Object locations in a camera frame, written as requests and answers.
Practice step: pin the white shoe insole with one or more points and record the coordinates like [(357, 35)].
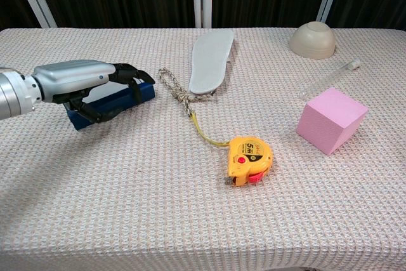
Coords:
[(209, 61)]

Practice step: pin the pink foam cube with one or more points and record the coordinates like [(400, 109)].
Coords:
[(330, 122)]

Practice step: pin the white woven tablecloth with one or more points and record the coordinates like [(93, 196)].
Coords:
[(95, 204)]

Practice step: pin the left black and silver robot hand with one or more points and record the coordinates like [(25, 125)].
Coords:
[(73, 75)]

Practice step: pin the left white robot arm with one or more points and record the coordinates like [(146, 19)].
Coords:
[(12, 93)]

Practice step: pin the blue glasses case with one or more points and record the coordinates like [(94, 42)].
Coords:
[(114, 101)]

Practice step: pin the yellow tape measure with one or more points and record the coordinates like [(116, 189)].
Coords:
[(250, 160)]

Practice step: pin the clear plastic test tube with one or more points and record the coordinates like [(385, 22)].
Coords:
[(330, 77)]

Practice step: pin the beige bowl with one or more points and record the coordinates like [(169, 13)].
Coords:
[(312, 42)]

